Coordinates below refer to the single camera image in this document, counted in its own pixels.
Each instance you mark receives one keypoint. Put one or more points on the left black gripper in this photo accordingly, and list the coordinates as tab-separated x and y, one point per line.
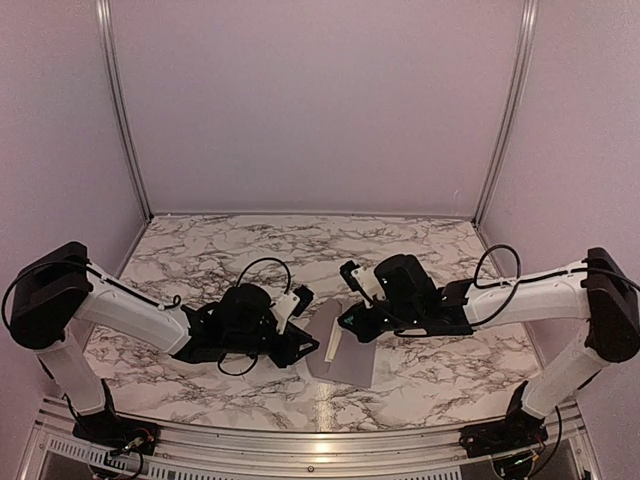
295	338

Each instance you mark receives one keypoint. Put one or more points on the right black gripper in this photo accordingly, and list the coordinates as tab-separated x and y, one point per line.
361	326

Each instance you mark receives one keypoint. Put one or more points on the cream paper letter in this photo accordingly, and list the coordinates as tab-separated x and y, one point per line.
333	342

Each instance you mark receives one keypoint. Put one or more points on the grey envelope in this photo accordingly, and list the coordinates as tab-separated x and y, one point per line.
354	361

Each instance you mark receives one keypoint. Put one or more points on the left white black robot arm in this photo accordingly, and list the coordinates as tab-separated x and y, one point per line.
38	306

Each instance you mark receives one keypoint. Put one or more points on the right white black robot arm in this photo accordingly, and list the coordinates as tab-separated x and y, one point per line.
593	290

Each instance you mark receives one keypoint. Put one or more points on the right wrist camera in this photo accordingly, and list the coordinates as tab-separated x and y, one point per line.
362	280

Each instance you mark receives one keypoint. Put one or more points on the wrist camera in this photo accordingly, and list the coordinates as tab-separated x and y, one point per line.
362	280
291	304

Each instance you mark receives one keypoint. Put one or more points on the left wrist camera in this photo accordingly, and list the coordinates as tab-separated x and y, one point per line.
291	304

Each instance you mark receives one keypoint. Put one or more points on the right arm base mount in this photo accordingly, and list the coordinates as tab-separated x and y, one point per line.
517	429

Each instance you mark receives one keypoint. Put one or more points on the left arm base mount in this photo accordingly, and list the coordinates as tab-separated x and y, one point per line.
122	435

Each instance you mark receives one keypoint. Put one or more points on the front aluminium rail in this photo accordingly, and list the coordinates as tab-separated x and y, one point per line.
186	451

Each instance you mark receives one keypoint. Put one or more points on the right aluminium frame post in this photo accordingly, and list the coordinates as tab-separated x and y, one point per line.
515	91

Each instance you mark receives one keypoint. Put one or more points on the aluminium frame post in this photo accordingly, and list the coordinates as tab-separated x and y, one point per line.
515	91
108	45

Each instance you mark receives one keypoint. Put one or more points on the left aluminium frame post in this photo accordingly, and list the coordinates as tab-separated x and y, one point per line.
108	45

